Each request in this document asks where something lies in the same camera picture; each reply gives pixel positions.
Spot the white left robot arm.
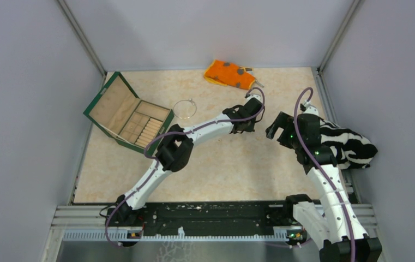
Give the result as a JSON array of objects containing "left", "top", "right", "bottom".
[{"left": 106, "top": 94, "right": 264, "bottom": 227}]

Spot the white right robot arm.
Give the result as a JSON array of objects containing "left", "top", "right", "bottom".
[{"left": 266, "top": 112, "right": 382, "bottom": 261}]

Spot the green jewelry box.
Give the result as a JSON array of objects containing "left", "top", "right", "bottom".
[{"left": 83, "top": 72, "right": 175, "bottom": 154}]

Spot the orange spotted cloth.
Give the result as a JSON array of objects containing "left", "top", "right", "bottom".
[{"left": 203, "top": 59, "right": 264, "bottom": 90}]

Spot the silver bangle with pearls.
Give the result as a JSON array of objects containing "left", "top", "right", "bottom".
[{"left": 172, "top": 98, "right": 197, "bottom": 120}]

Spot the zebra striped cloth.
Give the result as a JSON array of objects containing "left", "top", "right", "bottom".
[{"left": 320, "top": 118, "right": 378, "bottom": 170}]

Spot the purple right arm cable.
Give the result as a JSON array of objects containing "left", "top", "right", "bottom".
[{"left": 264, "top": 87, "right": 357, "bottom": 262}]

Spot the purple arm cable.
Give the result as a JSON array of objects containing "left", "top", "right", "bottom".
[
  {"left": 264, "top": 87, "right": 357, "bottom": 262},
  {"left": 104, "top": 86, "right": 266, "bottom": 248}
]

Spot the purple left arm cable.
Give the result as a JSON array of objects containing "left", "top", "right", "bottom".
[{"left": 104, "top": 86, "right": 266, "bottom": 248}]

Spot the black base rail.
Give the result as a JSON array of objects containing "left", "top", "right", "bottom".
[{"left": 107, "top": 200, "right": 297, "bottom": 236}]

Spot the white toothed cable strip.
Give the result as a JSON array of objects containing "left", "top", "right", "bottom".
[{"left": 63, "top": 229, "right": 288, "bottom": 242}]

